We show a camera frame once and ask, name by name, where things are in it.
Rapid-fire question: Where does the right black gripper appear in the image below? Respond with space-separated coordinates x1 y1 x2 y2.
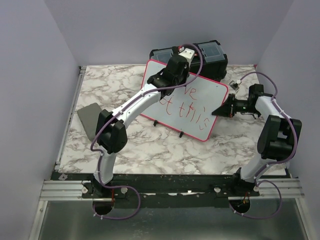
211 93 260 118

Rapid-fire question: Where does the pink framed whiteboard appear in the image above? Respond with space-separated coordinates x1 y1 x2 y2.
139 58 230 143

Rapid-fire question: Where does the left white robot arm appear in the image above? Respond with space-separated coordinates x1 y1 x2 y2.
90 53 194 198

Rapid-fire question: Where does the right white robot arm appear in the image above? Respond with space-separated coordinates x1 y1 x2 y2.
211 84 302 196

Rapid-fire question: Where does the black plastic toolbox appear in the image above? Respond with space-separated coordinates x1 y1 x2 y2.
149 40 228 82

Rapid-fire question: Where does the grey sponge block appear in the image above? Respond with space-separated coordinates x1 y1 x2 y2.
77 102 102 142

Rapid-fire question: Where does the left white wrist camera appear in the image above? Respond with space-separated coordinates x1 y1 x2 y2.
178 48 195 66

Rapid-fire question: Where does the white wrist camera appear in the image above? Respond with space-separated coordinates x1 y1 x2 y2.
178 48 195 66
229 79 242 94

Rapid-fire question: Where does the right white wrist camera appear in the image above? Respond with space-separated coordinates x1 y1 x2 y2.
229 79 242 94

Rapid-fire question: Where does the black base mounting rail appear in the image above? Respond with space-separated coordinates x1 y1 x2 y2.
51 172 260 209

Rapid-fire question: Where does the aluminium extrusion frame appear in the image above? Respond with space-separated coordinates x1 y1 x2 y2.
27 65 87 240

